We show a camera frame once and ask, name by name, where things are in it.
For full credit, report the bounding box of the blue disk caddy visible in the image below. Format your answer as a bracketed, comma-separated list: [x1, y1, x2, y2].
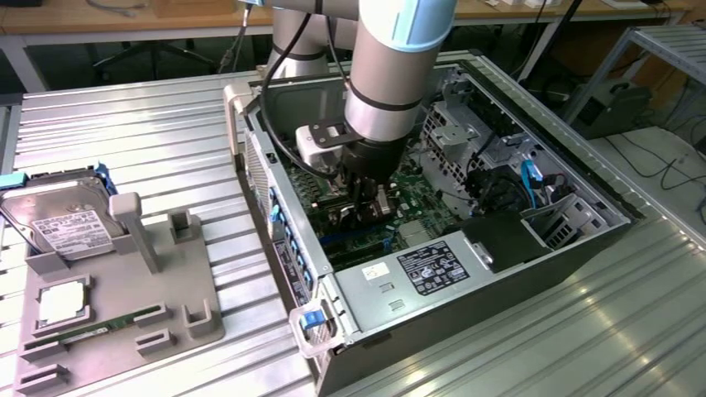
[0, 163, 120, 199]

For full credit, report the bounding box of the loose green RAM stick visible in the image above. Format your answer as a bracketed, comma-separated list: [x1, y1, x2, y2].
[42, 312, 139, 344]

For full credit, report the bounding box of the open black PC case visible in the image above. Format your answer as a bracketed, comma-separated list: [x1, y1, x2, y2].
[223, 48, 646, 397]

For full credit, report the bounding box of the grey parts rack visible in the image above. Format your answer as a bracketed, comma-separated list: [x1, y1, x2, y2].
[14, 192, 226, 396]

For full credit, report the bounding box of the black floor cable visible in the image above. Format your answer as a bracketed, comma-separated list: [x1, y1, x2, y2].
[603, 134, 706, 191]

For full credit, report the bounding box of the silver CPU chip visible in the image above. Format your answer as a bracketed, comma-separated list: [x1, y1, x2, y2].
[35, 283, 90, 323]

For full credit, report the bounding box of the black plastic shroud box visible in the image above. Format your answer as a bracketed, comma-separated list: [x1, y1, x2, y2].
[457, 210, 553, 274]

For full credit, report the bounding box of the low profile graphics card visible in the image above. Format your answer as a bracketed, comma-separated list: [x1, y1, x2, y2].
[319, 185, 399, 235]

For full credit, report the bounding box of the silver hard disk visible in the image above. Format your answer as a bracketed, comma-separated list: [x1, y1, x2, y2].
[0, 177, 126, 261]

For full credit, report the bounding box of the black power wire bundle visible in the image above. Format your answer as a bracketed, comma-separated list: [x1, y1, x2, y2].
[467, 169, 525, 217]

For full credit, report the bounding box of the grey metal slat shelf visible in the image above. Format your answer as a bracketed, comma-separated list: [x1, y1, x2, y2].
[562, 24, 706, 125]

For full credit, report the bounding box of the dark machine box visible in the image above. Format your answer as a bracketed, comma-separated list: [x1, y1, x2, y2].
[573, 80, 653, 141]

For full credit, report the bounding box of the grey power supply unit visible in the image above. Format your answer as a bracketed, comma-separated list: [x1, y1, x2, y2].
[334, 229, 495, 344]

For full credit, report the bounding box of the hanging cable with silver plug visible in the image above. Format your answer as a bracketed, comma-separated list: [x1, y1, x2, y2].
[219, 2, 254, 74]

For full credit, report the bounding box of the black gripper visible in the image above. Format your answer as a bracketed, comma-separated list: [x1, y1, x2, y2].
[339, 138, 409, 189]

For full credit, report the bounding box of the blue flat wire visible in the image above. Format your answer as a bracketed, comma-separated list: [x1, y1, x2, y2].
[519, 160, 539, 210]

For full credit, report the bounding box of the green motherboard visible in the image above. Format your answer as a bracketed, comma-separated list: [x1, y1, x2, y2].
[283, 132, 459, 270]

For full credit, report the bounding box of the wooden desk with white legs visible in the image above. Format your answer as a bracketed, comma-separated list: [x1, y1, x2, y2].
[405, 0, 690, 84]

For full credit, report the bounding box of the long wooden desk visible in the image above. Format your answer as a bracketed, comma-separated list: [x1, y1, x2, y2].
[0, 0, 410, 94]

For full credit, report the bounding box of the grey coiled cable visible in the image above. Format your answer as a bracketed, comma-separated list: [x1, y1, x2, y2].
[86, 0, 150, 18]

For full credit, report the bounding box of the black chair base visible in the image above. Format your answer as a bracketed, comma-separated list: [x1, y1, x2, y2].
[91, 39, 218, 80]

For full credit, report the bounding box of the silver disk bay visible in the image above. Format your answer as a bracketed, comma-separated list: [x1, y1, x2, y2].
[521, 194, 606, 251]

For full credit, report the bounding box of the silver chipset heatsink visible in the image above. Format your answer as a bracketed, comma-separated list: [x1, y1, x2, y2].
[399, 222, 435, 246]

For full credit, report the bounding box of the black expansion slot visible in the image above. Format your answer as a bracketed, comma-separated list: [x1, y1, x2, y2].
[325, 242, 386, 260]

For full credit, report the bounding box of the silver drive cage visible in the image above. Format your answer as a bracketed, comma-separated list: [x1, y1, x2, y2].
[418, 98, 531, 195]

